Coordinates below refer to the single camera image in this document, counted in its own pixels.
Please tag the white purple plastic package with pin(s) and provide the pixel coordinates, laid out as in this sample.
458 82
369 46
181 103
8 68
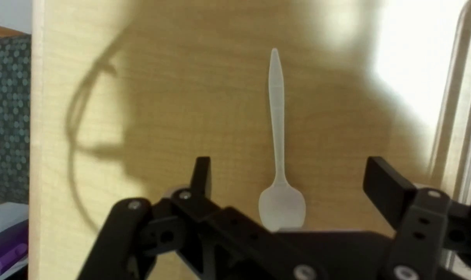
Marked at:
4 239

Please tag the dark patterned seat cushion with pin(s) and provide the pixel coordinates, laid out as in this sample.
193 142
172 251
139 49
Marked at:
7 119

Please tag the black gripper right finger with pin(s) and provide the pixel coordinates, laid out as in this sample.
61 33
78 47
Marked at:
422 228

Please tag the white plastic spoon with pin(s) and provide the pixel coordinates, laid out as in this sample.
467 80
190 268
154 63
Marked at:
282 205

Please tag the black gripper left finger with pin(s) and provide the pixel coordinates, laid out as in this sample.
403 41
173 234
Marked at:
120 234

